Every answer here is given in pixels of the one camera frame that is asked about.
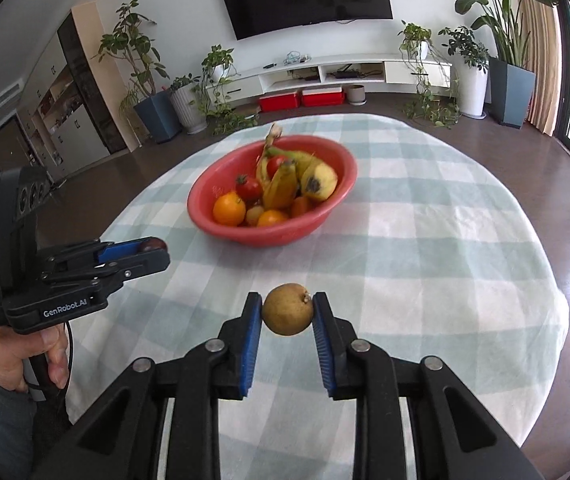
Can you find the white television cabinet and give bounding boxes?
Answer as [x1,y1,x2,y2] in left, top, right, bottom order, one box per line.
[204,58,453,106]

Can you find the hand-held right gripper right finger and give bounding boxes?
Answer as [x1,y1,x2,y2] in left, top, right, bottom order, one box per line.
[312,291,546,480]

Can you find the plant in white ribbed pot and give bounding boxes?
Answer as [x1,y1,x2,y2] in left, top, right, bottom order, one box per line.
[167,74,209,135]

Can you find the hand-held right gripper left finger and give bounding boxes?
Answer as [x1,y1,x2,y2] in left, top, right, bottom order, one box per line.
[30,291,264,480]

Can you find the yellow banana with green stem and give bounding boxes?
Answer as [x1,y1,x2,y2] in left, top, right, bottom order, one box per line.
[256,122,300,211]

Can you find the broad-leaf plant in blue pot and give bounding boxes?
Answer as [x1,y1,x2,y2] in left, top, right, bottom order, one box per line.
[427,0,558,128]

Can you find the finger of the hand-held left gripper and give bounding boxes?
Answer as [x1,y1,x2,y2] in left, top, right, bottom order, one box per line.
[40,236,146,273]
[40,249,172,288]

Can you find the brown wooden door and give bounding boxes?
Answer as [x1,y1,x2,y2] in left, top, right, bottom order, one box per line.
[0,114,33,173]

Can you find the trailing vine plant on cabinet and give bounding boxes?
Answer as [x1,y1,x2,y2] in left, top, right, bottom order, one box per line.
[397,21,460,128]

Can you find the leafy tree in blue pot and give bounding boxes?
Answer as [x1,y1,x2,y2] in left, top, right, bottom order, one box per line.
[92,0,182,143]

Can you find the red storage box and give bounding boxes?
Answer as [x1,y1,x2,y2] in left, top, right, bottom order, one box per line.
[301,86,344,107]
[258,91,302,112]

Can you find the red plastic colander bowl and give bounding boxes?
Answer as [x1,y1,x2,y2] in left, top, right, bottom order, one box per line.
[187,136,358,247]

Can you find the checked pale green tablecloth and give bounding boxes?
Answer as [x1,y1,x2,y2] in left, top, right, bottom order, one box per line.
[62,112,570,480]

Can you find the bushy plant in white pot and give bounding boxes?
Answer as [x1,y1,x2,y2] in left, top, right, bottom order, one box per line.
[439,26,490,120]

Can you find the trailing pothos in white pot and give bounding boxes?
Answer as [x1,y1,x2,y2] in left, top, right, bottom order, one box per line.
[192,45,260,136]

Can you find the red tomato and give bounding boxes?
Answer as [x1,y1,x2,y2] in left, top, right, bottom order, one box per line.
[266,155,290,178]
[235,174,264,202]

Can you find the person's left hand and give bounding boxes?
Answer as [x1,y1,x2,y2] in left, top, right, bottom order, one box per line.
[0,327,72,392]

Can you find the beige curtain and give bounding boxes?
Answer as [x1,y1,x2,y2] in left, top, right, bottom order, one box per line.
[507,0,570,137]

